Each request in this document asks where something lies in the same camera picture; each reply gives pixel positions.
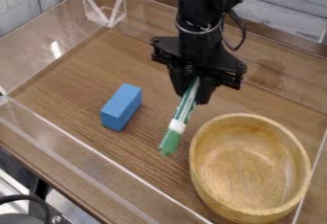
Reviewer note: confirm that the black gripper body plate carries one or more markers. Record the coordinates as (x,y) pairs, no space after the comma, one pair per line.
(220,65)

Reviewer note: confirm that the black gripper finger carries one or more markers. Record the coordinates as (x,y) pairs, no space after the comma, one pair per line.
(205,88)
(181,75)

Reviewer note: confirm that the green expo marker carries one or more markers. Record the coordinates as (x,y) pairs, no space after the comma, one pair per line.
(179,121)

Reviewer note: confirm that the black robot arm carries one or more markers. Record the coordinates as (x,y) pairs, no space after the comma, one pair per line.
(197,53)

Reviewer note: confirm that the brown wooden bowl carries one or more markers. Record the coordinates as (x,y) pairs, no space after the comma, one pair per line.
(249,168)

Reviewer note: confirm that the blue foam block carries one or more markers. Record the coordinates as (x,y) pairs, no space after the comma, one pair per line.
(120,107)

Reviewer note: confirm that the clear acrylic triangular bracket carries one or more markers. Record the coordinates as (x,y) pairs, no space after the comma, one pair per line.
(103,15)

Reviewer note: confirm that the clear acrylic wall panel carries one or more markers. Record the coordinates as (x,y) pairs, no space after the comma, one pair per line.
(103,187)

